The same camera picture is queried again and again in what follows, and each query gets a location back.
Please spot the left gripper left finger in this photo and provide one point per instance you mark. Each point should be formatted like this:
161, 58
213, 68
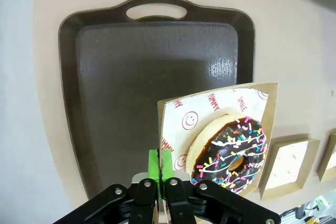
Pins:
153, 163

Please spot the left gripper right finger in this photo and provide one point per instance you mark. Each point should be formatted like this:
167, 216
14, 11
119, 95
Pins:
166, 163

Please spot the white smiley print paper liner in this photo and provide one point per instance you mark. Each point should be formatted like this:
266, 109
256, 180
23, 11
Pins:
333, 158
283, 163
210, 106

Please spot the chocolate donut white drizzle sprinkles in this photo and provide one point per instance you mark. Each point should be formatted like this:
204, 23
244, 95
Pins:
236, 140

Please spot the brown cardboard donut box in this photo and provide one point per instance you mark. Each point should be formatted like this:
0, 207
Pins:
309, 161
271, 108
320, 169

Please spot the aluminium slotted frame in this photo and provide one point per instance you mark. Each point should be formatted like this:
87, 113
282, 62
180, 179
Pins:
315, 216

